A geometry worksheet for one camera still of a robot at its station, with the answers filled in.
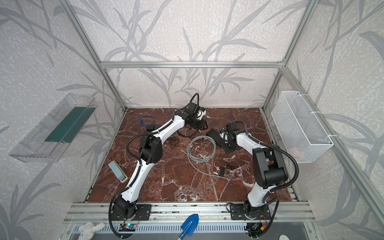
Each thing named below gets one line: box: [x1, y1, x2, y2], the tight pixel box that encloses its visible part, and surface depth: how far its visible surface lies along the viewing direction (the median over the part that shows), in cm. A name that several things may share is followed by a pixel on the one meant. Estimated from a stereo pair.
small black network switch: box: [206, 128, 225, 148], surface depth 101 cm
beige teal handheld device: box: [108, 160, 129, 184], surface depth 86 cm
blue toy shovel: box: [177, 214, 199, 240], surface depth 72 cm
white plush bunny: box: [78, 222, 106, 240], surface depth 68 cm
